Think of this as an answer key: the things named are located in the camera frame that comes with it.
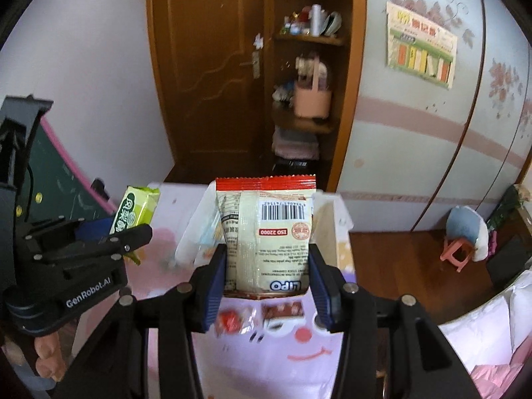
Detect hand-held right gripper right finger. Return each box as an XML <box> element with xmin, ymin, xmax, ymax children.
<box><xmin>308</xmin><ymin>243</ymin><xmax>483</xmax><ymax>399</ymax></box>

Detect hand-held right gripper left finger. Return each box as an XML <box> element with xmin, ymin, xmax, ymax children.
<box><xmin>54</xmin><ymin>243</ymin><xmax>229</xmax><ymax>399</ymax></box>

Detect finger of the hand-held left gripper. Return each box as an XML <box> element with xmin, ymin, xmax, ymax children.
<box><xmin>33</xmin><ymin>223</ymin><xmax>154</xmax><ymax>263</ymax></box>
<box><xmin>23</xmin><ymin>216</ymin><xmax>116</xmax><ymax>244</ymax></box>

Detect green snack packet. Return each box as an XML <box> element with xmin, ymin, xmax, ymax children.
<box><xmin>109</xmin><ymin>186</ymin><xmax>161</xmax><ymax>267</ymax></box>

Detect white storage box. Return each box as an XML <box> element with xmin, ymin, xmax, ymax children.
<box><xmin>175</xmin><ymin>183</ymin><xmax>354</xmax><ymax>297</ymax></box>

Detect cream snack packet red edge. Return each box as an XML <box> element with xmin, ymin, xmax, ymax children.
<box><xmin>215</xmin><ymin>175</ymin><xmax>317</xmax><ymax>300</ymax></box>

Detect person's left hand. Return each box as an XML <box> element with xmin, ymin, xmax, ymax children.
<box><xmin>33</xmin><ymin>332</ymin><xmax>69</xmax><ymax>383</ymax></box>

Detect red candy packet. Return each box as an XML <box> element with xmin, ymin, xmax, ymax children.
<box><xmin>216</xmin><ymin>305</ymin><xmax>259</xmax><ymax>337</ymax></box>

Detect small brown snack packet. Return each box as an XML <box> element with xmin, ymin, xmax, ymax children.
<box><xmin>262</xmin><ymin>301</ymin><xmax>305</xmax><ymax>332</ymax></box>

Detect black plastic clamp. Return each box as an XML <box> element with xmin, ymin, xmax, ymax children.
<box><xmin>90</xmin><ymin>179</ymin><xmax>111</xmax><ymax>205</ymax></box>

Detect pink printed tablecloth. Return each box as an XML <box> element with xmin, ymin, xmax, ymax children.
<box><xmin>72</xmin><ymin>181</ymin><xmax>359</xmax><ymax>399</ymax></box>

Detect dark box under towels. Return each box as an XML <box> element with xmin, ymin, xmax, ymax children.
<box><xmin>276</xmin><ymin>158</ymin><xmax>317</xmax><ymax>172</ymax></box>

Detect pink plastic stool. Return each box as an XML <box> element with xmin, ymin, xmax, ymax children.
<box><xmin>441</xmin><ymin>237</ymin><xmax>477</xmax><ymax>273</ymax></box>

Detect stack of folded towels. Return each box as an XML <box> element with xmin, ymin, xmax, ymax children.
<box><xmin>272</xmin><ymin>129</ymin><xmax>321</xmax><ymax>161</ymax></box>

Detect blue white cushion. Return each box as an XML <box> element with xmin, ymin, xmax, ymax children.
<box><xmin>447</xmin><ymin>205</ymin><xmax>489</xmax><ymax>262</ymax></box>

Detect white bed sheet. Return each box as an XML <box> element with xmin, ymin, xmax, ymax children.
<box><xmin>440</xmin><ymin>270</ymin><xmax>532</xmax><ymax>374</ymax></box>

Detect floral sliding wardrobe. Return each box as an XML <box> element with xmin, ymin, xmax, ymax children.
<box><xmin>332</xmin><ymin>0</ymin><xmax>532</xmax><ymax>233</ymax></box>

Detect brown wooden door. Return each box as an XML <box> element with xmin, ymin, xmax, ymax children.
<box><xmin>146</xmin><ymin>0</ymin><xmax>275</xmax><ymax>172</ymax></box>

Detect dark wooden nightstand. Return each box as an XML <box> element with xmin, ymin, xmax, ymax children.
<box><xmin>486</xmin><ymin>183</ymin><xmax>532</xmax><ymax>297</ymax></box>

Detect pink blanket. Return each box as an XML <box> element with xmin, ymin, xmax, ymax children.
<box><xmin>469</xmin><ymin>341</ymin><xmax>532</xmax><ymax>399</ymax></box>

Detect wooden corner shelf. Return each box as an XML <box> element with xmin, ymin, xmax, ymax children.
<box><xmin>266</xmin><ymin>0</ymin><xmax>367</xmax><ymax>193</ymax></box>

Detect small plush toys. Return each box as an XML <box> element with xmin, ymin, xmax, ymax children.
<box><xmin>272</xmin><ymin>84</ymin><xmax>297</xmax><ymax>103</ymax></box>

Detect cluster of small jars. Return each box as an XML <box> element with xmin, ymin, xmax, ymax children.
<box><xmin>283</xmin><ymin>6</ymin><xmax>312</xmax><ymax>36</ymax></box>

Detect tall white bottle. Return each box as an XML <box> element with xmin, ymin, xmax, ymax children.
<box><xmin>310</xmin><ymin>4</ymin><xmax>325</xmax><ymax>37</ymax></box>

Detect green chalkboard with pink frame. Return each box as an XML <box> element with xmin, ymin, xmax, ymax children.
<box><xmin>0</xmin><ymin>115</ymin><xmax>119</xmax><ymax>226</ymax></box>

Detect pink basket with handle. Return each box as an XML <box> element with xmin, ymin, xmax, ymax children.
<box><xmin>293</xmin><ymin>56</ymin><xmax>333</xmax><ymax>119</ymax></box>

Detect metal door handle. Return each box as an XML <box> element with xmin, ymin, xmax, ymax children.
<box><xmin>241</xmin><ymin>52</ymin><xmax>262</xmax><ymax>79</ymax></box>

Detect wall poster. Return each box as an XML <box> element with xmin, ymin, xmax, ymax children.
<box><xmin>384</xmin><ymin>1</ymin><xmax>458</xmax><ymax>90</ymax></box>

